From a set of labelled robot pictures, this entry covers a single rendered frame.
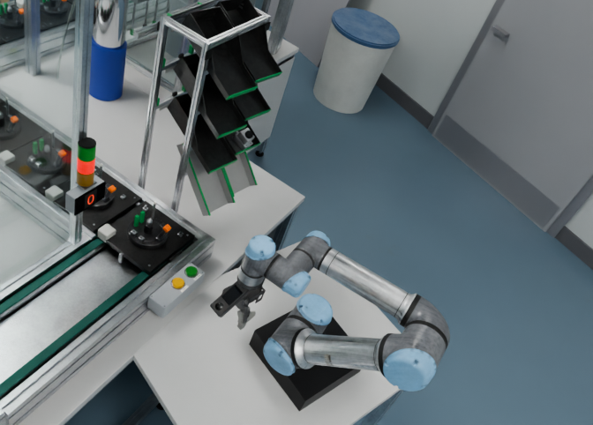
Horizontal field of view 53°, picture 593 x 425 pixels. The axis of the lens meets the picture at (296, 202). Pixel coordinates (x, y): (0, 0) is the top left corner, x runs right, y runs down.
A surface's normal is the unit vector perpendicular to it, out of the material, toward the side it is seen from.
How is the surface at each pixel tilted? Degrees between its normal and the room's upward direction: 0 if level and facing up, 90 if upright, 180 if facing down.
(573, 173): 90
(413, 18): 90
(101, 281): 0
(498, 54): 90
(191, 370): 0
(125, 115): 0
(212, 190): 45
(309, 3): 81
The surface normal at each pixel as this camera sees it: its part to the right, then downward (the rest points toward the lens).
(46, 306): 0.27, -0.70
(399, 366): -0.40, 0.50
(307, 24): -0.69, 0.16
